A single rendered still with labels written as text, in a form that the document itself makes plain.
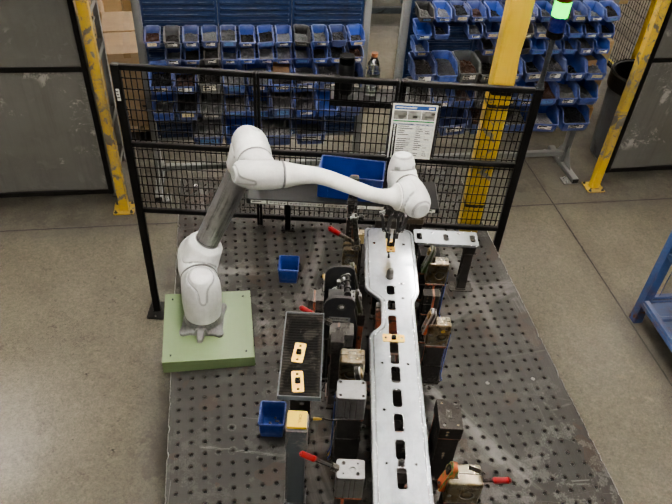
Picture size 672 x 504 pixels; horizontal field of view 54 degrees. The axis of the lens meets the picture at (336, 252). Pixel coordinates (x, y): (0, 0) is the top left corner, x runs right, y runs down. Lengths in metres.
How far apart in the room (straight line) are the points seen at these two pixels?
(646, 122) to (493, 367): 2.90
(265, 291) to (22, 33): 2.11
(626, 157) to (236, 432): 3.82
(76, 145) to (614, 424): 3.58
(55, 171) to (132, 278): 0.94
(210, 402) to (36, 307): 1.81
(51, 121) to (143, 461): 2.20
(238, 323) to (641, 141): 3.56
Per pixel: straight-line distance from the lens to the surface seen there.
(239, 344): 2.81
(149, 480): 3.39
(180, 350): 2.81
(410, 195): 2.43
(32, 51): 4.33
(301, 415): 2.10
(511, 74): 3.12
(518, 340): 3.07
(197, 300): 2.70
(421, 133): 3.15
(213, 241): 2.78
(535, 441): 2.76
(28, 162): 4.75
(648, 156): 5.59
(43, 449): 3.61
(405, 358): 2.48
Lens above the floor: 2.87
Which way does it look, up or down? 41 degrees down
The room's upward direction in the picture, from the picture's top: 4 degrees clockwise
